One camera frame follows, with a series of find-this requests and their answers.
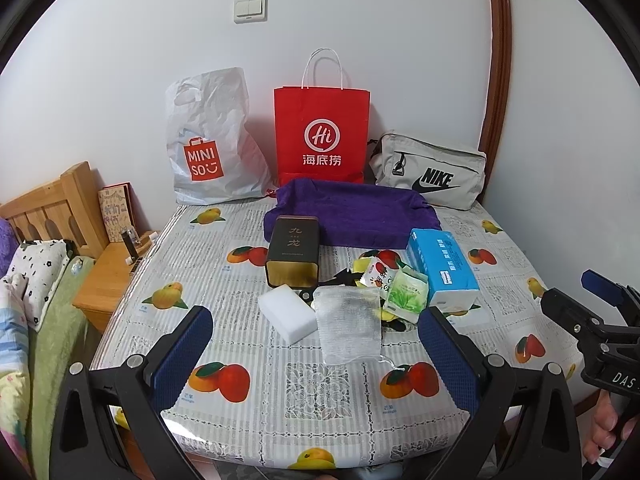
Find green tissue pack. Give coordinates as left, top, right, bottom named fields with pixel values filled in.
left=383, top=266, right=430, bottom=324

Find person's right hand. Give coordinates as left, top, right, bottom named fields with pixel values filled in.
left=582, top=390, right=639, bottom=464

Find purple fabric tray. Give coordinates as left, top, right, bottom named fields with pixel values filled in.
left=264, top=178, right=442, bottom=249

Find yellow black sports strap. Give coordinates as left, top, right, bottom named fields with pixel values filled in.
left=332, top=257, right=426, bottom=334

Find wooden headboard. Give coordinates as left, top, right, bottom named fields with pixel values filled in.
left=1, top=162, right=108, bottom=259

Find strawberry snack packet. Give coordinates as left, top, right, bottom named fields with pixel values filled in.
left=360, top=257, right=397, bottom=292

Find brown wooden door frame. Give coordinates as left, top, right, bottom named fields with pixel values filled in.
left=478, top=0, right=512, bottom=185

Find blue tissue box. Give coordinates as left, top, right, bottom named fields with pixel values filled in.
left=406, top=229, right=480, bottom=315

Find wooden nightstand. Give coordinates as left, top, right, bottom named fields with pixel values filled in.
left=72, top=242, right=134, bottom=334

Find grey Nike waist bag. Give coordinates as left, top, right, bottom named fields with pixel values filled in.
left=370, top=132, right=487, bottom=210

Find patterned book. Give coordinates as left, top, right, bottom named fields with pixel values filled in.
left=98, top=182, right=136, bottom=243

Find floral bed sheet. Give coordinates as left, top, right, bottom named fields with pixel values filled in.
left=0, top=273, right=32, bottom=477

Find white Miniso plastic bag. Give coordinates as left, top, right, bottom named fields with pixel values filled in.
left=165, top=67, right=272, bottom=206

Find white mesh pouch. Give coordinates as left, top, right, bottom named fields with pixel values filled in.
left=312, top=285, right=382, bottom=366

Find small glass bottle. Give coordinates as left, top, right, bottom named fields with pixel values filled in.
left=120, top=226, right=140, bottom=266

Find fruit print tablecloth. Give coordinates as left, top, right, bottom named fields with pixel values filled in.
left=88, top=194, right=586, bottom=470

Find dark green tea tin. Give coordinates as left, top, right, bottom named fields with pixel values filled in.
left=265, top=216, right=320, bottom=289

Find white wall switch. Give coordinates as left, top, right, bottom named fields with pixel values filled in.
left=233, top=0, right=267, bottom=24

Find green bed blanket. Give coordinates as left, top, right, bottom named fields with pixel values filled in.
left=26, top=256, right=99, bottom=479

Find white spotted pillow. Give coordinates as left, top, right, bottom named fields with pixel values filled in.
left=6, top=240, right=70, bottom=332

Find red Haidilao paper bag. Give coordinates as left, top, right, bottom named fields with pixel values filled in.
left=273, top=78, right=370, bottom=185

